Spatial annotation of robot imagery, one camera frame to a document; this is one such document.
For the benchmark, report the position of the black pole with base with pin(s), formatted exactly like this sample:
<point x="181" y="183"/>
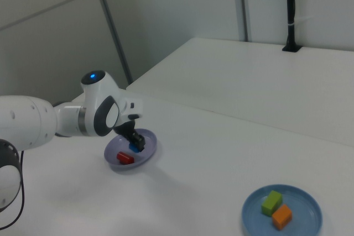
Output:
<point x="290" y="12"/>

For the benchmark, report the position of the white neighbouring table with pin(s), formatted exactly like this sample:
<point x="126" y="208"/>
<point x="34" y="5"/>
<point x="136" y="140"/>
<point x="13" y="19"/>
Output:
<point x="235" y="81"/>

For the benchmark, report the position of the grey partition post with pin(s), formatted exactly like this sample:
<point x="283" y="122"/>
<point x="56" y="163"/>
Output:
<point x="244" y="4"/>
<point x="112" y="26"/>

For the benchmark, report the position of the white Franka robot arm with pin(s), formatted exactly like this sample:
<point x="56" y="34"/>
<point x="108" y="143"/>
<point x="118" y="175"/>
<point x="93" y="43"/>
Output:
<point x="25" y="120"/>

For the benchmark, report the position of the orange rectangular block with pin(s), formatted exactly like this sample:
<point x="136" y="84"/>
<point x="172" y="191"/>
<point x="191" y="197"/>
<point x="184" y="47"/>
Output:
<point x="282" y="216"/>

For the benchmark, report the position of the purple plate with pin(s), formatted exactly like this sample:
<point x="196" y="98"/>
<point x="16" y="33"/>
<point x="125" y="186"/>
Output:
<point x="116" y="149"/>

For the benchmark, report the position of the green rectangular block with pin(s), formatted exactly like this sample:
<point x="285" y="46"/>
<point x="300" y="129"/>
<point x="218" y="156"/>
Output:
<point x="271" y="203"/>

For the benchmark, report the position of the blue hexagonal block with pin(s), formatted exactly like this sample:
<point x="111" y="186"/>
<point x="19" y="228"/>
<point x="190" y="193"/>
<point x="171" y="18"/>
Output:
<point x="133" y="149"/>

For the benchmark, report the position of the blue plate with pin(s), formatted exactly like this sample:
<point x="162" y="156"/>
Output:
<point x="254" y="219"/>

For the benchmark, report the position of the red cylinder block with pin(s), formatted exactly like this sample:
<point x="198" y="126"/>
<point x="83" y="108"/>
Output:
<point x="125" y="158"/>

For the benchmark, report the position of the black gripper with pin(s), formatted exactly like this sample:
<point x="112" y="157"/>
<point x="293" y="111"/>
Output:
<point x="125" y="129"/>

